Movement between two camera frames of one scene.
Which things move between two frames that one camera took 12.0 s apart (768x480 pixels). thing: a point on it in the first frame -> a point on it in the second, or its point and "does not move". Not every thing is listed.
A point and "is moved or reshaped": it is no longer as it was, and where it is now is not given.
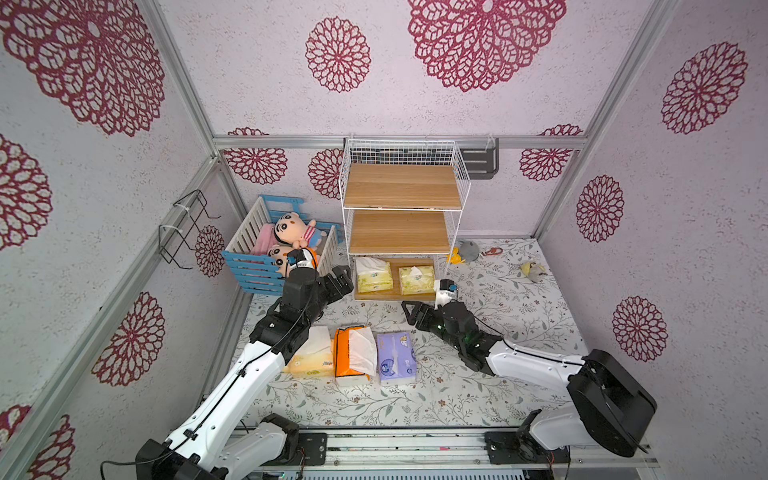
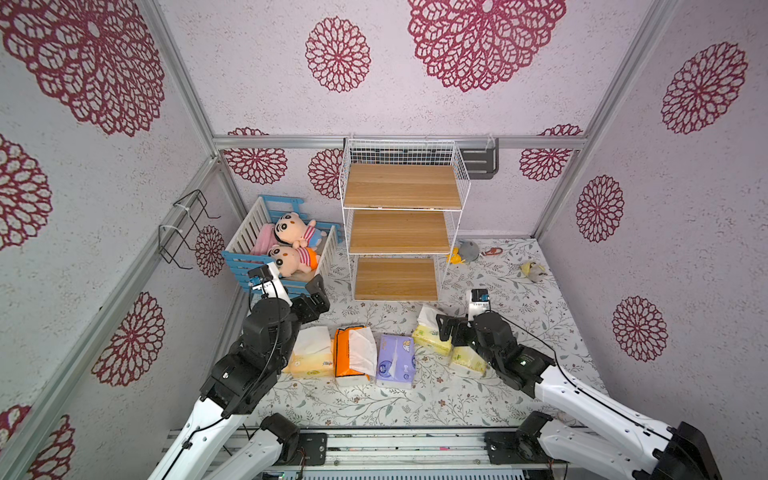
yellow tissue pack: [314, 358] does not move
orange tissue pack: [355, 351] does not move
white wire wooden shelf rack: [403, 199] does not move
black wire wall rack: [179, 225] does not move
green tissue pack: [417, 279] is moved or reshaped
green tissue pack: [373, 274] -> [427, 332]
